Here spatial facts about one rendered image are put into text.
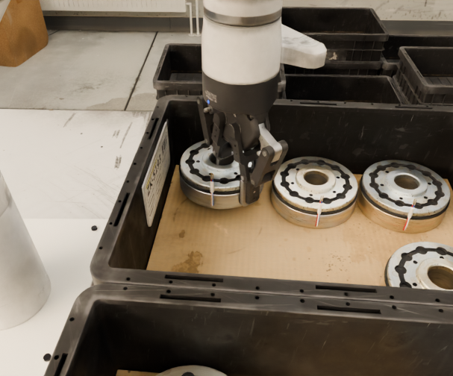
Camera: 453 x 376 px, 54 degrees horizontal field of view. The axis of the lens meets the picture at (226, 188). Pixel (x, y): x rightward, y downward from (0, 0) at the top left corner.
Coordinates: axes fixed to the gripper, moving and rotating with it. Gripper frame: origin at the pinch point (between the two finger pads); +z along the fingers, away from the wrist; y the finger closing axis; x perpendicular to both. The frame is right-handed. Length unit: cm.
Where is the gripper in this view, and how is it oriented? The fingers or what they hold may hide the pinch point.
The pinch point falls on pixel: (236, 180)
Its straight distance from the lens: 52.4
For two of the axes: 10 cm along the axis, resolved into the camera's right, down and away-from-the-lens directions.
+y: 5.6, 5.3, -6.3
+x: 8.3, -3.5, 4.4
